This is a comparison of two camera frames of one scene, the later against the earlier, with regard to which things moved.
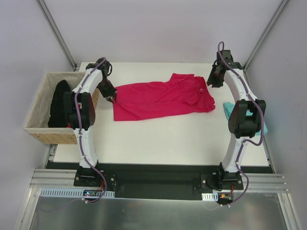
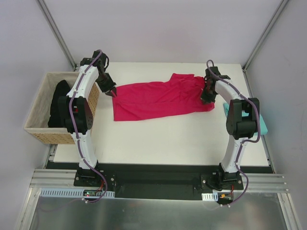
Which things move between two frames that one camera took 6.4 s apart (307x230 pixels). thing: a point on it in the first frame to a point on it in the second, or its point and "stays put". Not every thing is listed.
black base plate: (159, 181) stays put
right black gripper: (214, 81) to (206, 96)
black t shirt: (57, 118) stays put
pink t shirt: (183, 94) stays put
